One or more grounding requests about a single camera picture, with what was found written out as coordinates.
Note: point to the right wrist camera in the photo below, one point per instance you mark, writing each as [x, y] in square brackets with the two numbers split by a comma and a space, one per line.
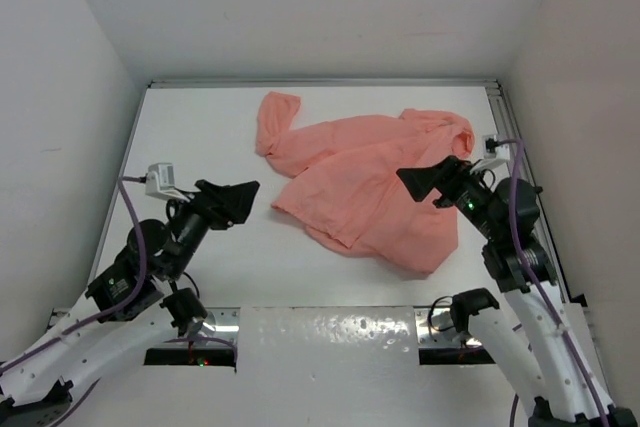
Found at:
[495, 153]

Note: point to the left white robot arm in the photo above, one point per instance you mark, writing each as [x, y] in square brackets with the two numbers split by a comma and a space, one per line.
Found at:
[131, 307]

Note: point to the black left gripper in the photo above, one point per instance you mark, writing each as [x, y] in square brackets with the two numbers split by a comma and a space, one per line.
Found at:
[226, 204]

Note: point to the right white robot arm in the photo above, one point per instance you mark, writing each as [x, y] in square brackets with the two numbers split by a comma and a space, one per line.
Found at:
[543, 363]

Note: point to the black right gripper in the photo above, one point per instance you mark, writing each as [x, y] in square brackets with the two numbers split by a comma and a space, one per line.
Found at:
[445, 176]

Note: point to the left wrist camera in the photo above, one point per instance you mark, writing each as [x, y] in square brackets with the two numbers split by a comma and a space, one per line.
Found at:
[162, 179]

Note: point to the salmon pink hooded jacket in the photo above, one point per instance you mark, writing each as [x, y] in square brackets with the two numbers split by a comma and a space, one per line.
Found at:
[343, 188]

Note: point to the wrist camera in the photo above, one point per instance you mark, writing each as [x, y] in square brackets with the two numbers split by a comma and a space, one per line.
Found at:
[495, 153]
[162, 179]

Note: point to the metal base rail plate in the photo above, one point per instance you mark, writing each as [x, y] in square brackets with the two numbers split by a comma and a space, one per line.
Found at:
[431, 327]

